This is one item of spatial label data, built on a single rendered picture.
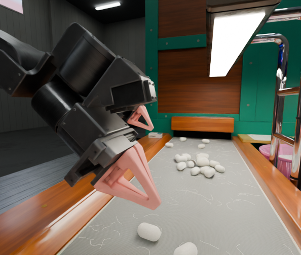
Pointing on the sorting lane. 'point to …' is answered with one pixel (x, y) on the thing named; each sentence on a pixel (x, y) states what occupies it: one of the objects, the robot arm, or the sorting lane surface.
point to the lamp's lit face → (230, 41)
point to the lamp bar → (212, 7)
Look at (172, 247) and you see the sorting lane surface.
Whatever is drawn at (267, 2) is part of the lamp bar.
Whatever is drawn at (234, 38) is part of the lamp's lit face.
